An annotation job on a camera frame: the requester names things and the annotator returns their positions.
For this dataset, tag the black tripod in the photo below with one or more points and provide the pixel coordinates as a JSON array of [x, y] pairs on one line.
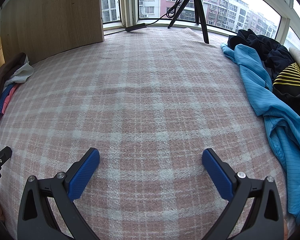
[[198, 7]]

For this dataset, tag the pink garment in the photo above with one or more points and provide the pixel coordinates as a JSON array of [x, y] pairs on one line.
[[11, 95]]

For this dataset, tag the light wooden board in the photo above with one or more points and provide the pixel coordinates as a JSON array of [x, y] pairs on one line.
[[52, 12]]

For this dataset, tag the blue striped garment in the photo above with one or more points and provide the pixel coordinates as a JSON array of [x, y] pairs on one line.
[[2, 102]]

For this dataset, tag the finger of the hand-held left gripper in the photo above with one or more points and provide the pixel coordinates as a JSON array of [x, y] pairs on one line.
[[3, 155]]

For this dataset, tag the pink plaid blanket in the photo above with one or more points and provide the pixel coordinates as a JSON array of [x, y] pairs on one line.
[[150, 92]]

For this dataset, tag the white cloth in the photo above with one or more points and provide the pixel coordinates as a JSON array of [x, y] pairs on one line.
[[22, 73]]

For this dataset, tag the blue pinstriped shirt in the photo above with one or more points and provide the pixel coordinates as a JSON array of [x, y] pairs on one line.
[[255, 80]]

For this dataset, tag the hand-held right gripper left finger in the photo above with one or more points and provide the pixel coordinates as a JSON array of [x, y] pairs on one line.
[[83, 175]]

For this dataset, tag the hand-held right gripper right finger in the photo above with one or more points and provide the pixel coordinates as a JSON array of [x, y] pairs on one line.
[[218, 175]]

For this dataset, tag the black yellow striped garment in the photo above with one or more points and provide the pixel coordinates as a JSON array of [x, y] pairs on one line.
[[290, 77]]

